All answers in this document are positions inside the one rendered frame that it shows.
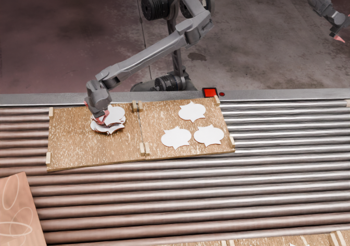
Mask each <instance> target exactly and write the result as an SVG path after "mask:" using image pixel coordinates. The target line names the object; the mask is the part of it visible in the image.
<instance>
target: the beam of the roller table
mask: <svg viewBox="0 0 350 246"><path fill-rule="evenodd" d="M217 92H218V96H219V101H220V103H247V102H294V101H341V100H350V88H334V89H274V90H217ZM220 92H223V93H224V94H225V96H220V95H219V93H220ZM110 96H111V98H112V102H111V103H109V104H121V103H132V101H134V100H136V104H138V101H142V102H157V101H172V100H187V99H202V98H204V96H203V92H202V91H153V92H110ZM85 97H88V93H32V94H0V108H13V107H60V106H86V105H85V104H84V98H85Z"/></svg>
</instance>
